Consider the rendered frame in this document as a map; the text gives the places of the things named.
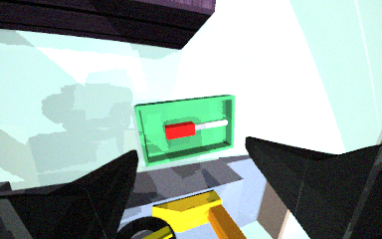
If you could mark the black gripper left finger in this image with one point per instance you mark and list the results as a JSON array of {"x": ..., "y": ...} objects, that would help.
[{"x": 87, "y": 208}]

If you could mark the red-headed stop pin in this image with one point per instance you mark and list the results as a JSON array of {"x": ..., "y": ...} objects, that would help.
[{"x": 188, "y": 128}]

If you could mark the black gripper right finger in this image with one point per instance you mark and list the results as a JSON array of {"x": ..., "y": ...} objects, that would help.
[{"x": 325, "y": 192}]

